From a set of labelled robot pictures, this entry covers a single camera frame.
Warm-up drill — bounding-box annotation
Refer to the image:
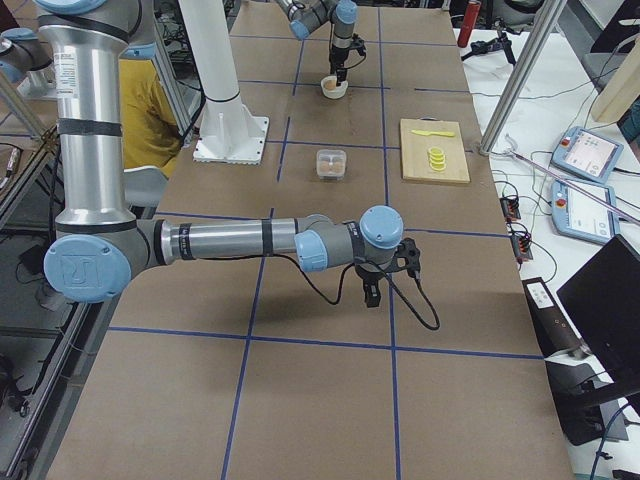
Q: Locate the black monitor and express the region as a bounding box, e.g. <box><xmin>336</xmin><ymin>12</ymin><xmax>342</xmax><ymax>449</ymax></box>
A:
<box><xmin>555</xmin><ymin>233</ymin><xmax>640</xmax><ymax>386</ymax></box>

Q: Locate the person in yellow shirt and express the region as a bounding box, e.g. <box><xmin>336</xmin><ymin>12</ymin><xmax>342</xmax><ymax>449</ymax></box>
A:
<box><xmin>119</xmin><ymin>59</ymin><xmax>182</xmax><ymax>177</ymax></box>

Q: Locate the aluminium camera post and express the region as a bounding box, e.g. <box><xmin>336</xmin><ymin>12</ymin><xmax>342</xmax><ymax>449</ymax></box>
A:
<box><xmin>478</xmin><ymin>0</ymin><xmax>567</xmax><ymax>156</ymax></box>

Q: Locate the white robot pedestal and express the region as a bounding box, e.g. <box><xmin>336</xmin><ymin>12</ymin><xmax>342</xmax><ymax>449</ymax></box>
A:
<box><xmin>179</xmin><ymin>0</ymin><xmax>269</xmax><ymax>165</ymax></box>

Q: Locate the teach pendant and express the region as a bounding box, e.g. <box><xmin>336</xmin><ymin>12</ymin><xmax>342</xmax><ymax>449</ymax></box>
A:
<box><xmin>551</xmin><ymin>180</ymin><xmax>620</xmax><ymax>245</ymax></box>
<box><xmin>551</xmin><ymin>126</ymin><xmax>624</xmax><ymax>184</ymax></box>

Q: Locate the black box with labels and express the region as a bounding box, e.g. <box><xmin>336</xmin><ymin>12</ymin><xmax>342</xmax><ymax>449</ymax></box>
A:
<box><xmin>522</xmin><ymin>277</ymin><xmax>591</xmax><ymax>360</ymax></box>

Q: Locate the black tripod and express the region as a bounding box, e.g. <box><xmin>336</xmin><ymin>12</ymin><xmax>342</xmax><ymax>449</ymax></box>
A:
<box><xmin>461</xmin><ymin>19</ymin><xmax>519</xmax><ymax>66</ymax></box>

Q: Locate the lower teach pendant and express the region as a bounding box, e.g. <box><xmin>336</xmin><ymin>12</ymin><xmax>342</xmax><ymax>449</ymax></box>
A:
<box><xmin>551</xmin><ymin>180</ymin><xmax>620</xmax><ymax>245</ymax></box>

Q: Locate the white bowl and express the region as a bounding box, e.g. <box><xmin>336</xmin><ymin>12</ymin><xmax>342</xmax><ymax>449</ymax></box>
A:
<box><xmin>320</xmin><ymin>75</ymin><xmax>349</xmax><ymax>100</ymax></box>

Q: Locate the red bottle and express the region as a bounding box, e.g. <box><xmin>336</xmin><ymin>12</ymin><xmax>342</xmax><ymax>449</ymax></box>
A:
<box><xmin>457</xmin><ymin>0</ymin><xmax>481</xmax><ymax>48</ymax></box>

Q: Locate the yellow plastic knife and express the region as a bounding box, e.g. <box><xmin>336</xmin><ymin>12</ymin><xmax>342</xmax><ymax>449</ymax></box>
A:
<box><xmin>410</xmin><ymin>129</ymin><xmax>456</xmax><ymax>138</ymax></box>

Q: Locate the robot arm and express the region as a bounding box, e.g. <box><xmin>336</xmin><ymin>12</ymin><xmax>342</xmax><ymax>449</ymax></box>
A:
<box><xmin>38</xmin><ymin>1</ymin><xmax>420</xmax><ymax>307</ymax></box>
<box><xmin>276</xmin><ymin>0</ymin><xmax>367</xmax><ymax>87</ymax></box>

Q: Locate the clear plastic egg box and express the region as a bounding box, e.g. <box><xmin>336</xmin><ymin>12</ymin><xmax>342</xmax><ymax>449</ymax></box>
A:
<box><xmin>316</xmin><ymin>149</ymin><xmax>347</xmax><ymax>181</ymax></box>

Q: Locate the wooden cutting board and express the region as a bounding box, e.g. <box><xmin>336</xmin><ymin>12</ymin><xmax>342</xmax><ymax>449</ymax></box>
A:
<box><xmin>400</xmin><ymin>119</ymin><xmax>470</xmax><ymax>184</ymax></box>

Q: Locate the upper teach pendant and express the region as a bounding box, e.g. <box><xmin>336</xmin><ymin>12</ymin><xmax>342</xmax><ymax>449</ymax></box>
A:
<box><xmin>551</xmin><ymin>126</ymin><xmax>624</xmax><ymax>184</ymax></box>

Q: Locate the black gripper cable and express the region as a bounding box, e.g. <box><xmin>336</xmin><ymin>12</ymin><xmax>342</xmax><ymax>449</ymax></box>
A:
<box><xmin>269</xmin><ymin>252</ymin><xmax>441</xmax><ymax>331</ymax></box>

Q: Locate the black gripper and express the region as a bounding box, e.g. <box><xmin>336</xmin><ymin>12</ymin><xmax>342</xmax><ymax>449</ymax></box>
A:
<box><xmin>329</xmin><ymin>34</ymin><xmax>366</xmax><ymax>84</ymax></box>
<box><xmin>355</xmin><ymin>237</ymin><xmax>419</xmax><ymax>308</ymax></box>

